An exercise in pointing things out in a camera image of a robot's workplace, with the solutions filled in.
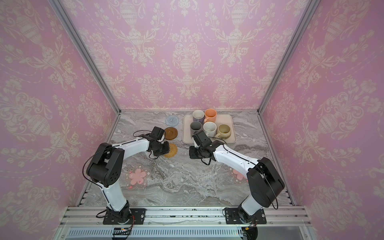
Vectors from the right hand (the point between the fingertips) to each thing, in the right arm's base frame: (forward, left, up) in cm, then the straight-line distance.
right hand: (190, 153), depth 86 cm
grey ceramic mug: (+22, -3, -3) cm, 22 cm away
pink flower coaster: (-9, +32, -10) cm, 35 cm away
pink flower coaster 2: (-12, -28, -10) cm, 32 cm away
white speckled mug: (+23, -14, -6) cm, 27 cm away
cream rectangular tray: (+32, -30, -9) cm, 45 cm away
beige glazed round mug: (+17, -23, -4) cm, 29 cm away
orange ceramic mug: (+34, -15, -5) cm, 37 cm away
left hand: (+7, +14, -8) cm, 17 cm away
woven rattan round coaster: (+8, +12, -10) cm, 18 cm away
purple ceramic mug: (+34, -6, -5) cm, 35 cm away
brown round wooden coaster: (+22, +14, -8) cm, 27 cm away
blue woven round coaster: (+34, +14, -8) cm, 37 cm away
